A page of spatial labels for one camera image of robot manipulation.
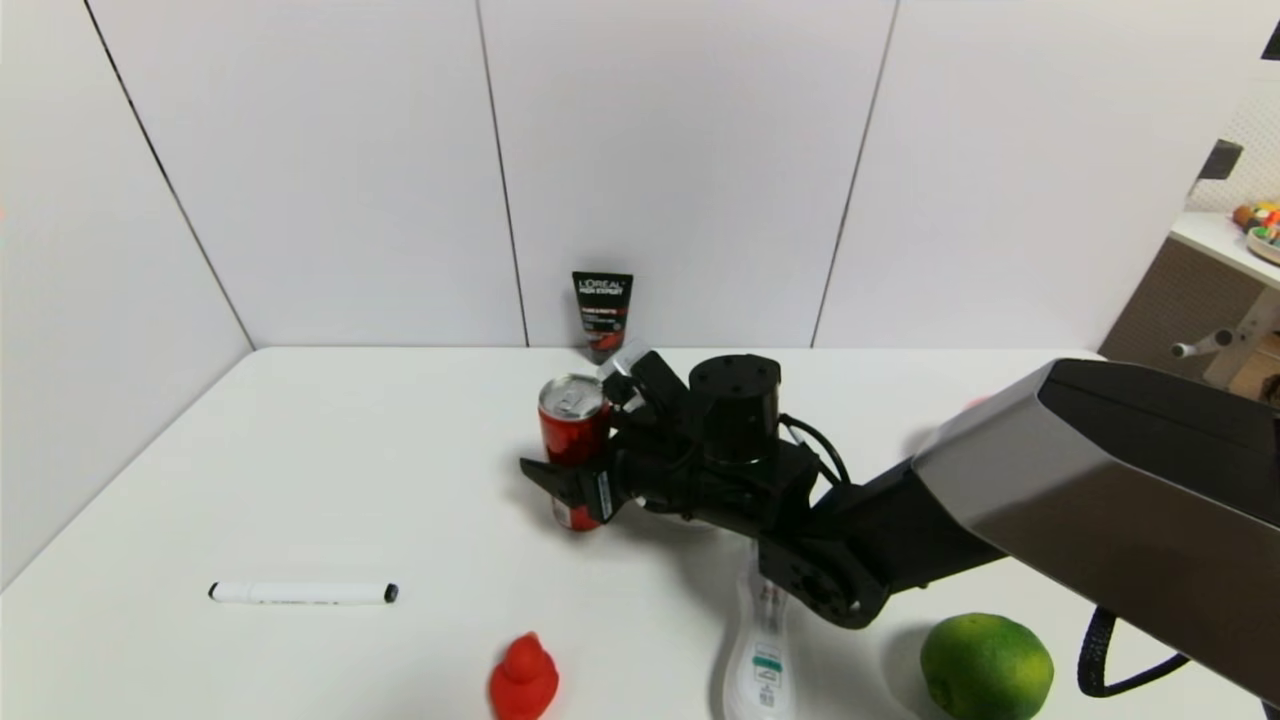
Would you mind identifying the black L'Oreal cosmetic tube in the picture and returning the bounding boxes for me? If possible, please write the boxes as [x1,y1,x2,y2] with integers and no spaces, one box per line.
[571,271,635,366]

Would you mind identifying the white marker pen black caps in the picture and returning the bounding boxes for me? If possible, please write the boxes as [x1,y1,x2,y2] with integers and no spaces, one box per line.
[207,581,400,607]

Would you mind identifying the red soda can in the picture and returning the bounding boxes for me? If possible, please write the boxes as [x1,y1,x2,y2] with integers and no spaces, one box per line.
[537,373,613,533]

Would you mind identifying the black wall bracket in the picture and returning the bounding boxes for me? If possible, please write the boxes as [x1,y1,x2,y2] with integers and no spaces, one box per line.
[1194,139,1245,184]

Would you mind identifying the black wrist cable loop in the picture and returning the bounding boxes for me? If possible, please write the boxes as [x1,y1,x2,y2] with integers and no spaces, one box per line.
[780,414,852,491]

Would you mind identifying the colourful toy pile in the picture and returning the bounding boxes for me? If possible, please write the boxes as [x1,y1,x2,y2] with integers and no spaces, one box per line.
[1232,200,1280,241]

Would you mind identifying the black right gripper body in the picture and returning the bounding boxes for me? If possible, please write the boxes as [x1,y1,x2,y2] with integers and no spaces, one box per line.
[576,419,685,525]

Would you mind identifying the red rubber duck toy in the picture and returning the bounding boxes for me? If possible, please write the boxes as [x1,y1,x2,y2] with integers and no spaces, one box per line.
[488,631,561,720]

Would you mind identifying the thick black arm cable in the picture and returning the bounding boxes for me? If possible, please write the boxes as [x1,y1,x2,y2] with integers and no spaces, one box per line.
[1077,605,1193,699]

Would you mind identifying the grey lever handle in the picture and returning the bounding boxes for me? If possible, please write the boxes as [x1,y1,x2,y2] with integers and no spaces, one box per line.
[1170,328,1237,360]

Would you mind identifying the white side desk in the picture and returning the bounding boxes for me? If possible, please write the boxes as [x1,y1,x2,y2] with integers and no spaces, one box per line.
[1100,208,1280,401]

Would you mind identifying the green lime fruit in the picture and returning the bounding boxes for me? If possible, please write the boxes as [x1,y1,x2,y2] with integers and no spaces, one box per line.
[919,612,1056,720]

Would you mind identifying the white plastic bottle green label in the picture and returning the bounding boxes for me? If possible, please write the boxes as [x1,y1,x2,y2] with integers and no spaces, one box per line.
[722,545,799,720]

